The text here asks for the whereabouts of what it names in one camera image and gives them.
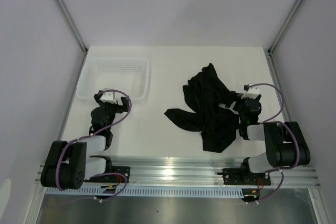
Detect aluminium mounting rail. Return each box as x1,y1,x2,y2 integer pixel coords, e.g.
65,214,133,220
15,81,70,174
110,156,321,189

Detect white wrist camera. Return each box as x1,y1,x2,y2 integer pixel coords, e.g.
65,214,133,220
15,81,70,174
100,89,117,103
241,83,260,99

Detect aluminium frame post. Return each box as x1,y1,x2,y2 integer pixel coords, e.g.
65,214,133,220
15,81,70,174
39,0,88,54
267,0,322,54

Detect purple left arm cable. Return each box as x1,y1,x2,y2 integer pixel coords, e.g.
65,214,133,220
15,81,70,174
56,90,133,204

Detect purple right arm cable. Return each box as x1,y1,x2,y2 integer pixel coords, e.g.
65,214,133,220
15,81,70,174
245,83,301,205

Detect white plastic basket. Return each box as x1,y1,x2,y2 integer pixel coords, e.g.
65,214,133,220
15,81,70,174
76,57,151,102

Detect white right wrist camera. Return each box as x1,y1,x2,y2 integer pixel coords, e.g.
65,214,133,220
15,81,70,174
241,83,260,99

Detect right aluminium frame post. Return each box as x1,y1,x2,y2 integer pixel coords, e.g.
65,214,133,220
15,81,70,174
267,0,322,54

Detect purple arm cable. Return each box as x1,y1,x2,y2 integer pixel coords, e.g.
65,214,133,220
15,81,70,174
56,90,133,204
245,83,301,205

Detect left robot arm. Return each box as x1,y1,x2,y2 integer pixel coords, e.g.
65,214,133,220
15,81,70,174
40,89,132,191

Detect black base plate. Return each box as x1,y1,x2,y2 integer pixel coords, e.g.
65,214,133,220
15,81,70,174
85,166,131,184
217,168,271,186

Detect white slotted cable duct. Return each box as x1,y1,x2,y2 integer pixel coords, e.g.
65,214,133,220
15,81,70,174
45,186,244,198

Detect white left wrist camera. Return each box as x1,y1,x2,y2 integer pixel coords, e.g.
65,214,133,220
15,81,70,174
100,89,117,103

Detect black t-shirt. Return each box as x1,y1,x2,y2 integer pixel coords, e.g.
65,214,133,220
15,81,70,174
164,63,239,153

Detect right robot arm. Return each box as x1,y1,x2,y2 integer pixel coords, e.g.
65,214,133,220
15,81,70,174
233,92,311,184

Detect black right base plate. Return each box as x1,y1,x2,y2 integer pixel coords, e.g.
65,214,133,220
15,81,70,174
217,168,271,186

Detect left aluminium frame post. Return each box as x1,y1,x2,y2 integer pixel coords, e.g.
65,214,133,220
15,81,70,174
39,0,88,54

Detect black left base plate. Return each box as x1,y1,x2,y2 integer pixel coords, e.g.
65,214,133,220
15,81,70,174
85,166,131,184

